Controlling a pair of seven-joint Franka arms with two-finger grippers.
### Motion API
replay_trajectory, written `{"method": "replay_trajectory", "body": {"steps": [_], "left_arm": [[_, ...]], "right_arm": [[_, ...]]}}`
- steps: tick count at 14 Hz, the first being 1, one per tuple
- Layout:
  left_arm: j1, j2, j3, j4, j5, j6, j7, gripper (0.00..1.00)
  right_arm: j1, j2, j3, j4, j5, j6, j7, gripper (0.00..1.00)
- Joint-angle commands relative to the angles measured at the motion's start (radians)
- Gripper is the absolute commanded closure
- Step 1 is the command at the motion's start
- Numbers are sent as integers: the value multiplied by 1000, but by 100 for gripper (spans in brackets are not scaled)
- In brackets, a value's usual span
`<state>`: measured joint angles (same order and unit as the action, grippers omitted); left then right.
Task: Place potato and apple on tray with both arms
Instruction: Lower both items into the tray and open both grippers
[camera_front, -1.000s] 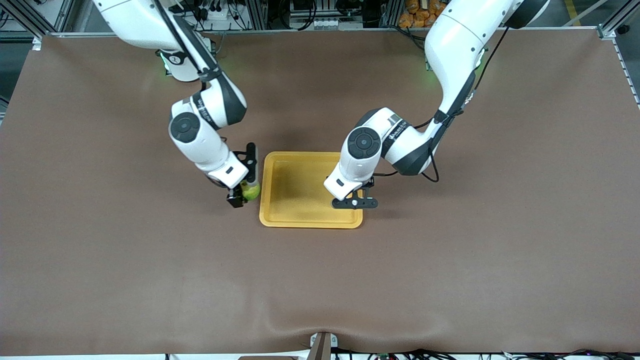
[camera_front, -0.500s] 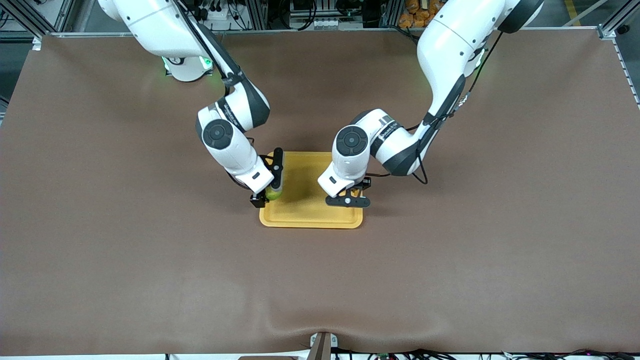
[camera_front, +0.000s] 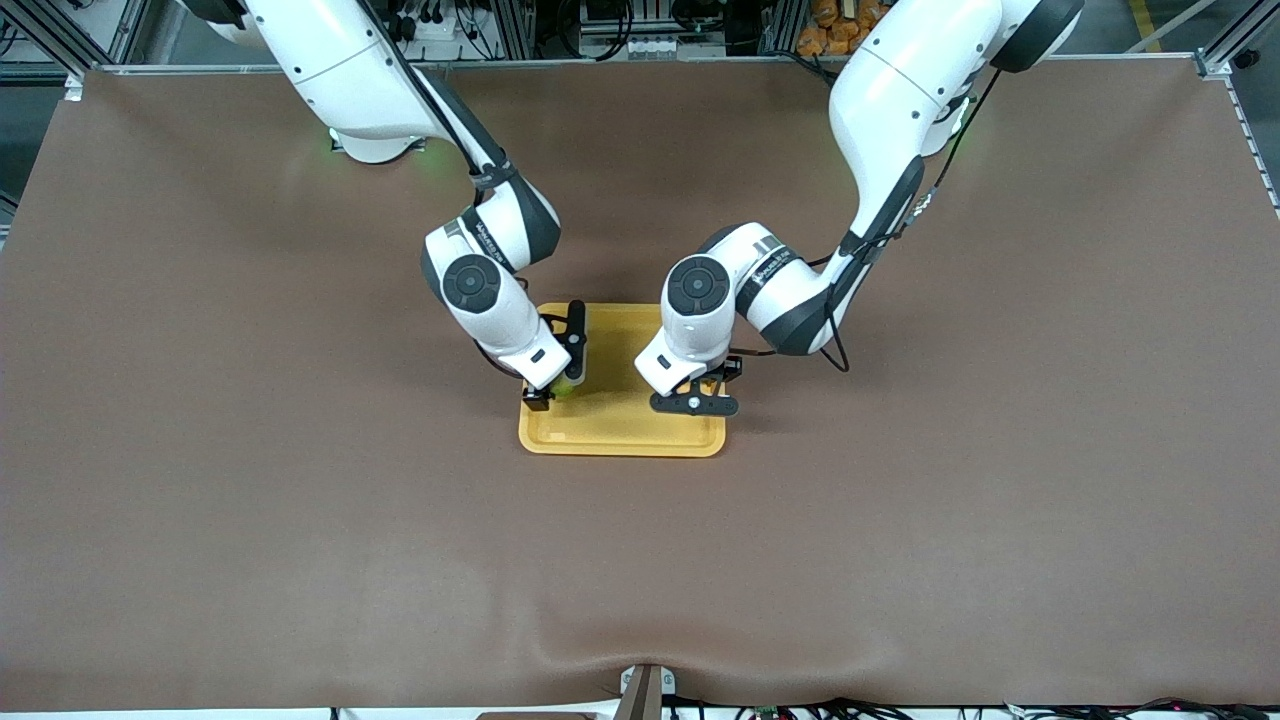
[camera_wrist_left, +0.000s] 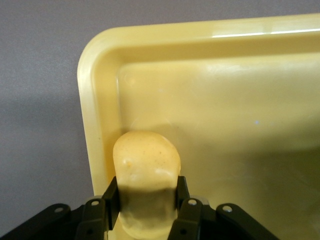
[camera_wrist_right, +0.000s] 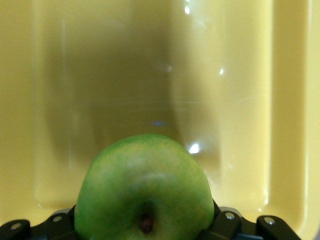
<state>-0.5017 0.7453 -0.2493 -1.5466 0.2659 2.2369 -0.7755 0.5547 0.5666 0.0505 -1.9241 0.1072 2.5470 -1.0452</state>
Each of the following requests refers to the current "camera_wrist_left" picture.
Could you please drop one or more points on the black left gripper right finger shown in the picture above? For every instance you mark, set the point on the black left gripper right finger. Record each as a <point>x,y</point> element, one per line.
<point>190,220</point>

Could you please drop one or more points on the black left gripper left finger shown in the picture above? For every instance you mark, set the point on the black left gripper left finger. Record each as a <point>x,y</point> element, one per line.
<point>92,220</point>

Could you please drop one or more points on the yellow potato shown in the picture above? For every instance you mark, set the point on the yellow potato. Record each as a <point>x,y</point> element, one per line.
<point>147,160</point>

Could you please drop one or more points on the yellow plastic tray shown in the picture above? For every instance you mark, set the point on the yellow plastic tray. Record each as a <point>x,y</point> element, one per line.
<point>225,112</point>

